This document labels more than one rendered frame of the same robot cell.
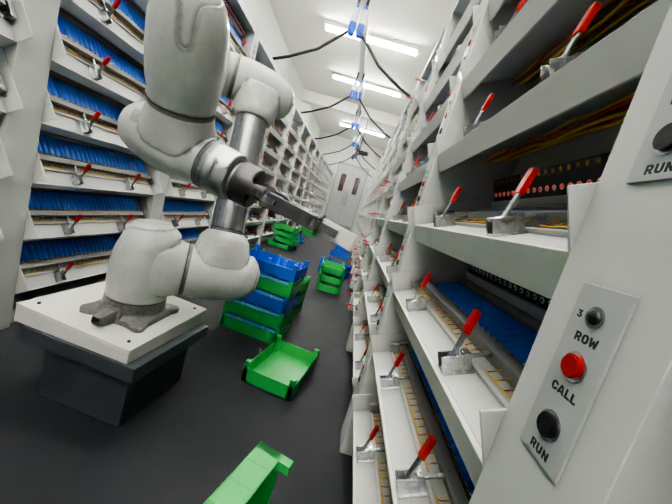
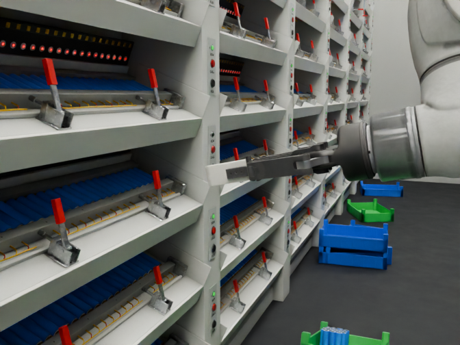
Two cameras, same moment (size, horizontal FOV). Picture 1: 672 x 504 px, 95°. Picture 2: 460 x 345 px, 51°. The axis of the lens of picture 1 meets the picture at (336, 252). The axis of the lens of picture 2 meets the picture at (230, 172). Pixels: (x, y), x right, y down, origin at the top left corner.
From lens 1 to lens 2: 1.22 m
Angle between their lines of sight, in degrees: 154
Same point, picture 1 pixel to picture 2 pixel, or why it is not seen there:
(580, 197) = (205, 99)
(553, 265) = (196, 124)
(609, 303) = (213, 129)
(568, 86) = (173, 31)
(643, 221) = (211, 105)
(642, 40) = (193, 35)
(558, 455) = not seen: hidden behind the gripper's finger
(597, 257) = (207, 118)
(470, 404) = (179, 208)
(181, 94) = not seen: hidden behind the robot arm
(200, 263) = not seen: outside the picture
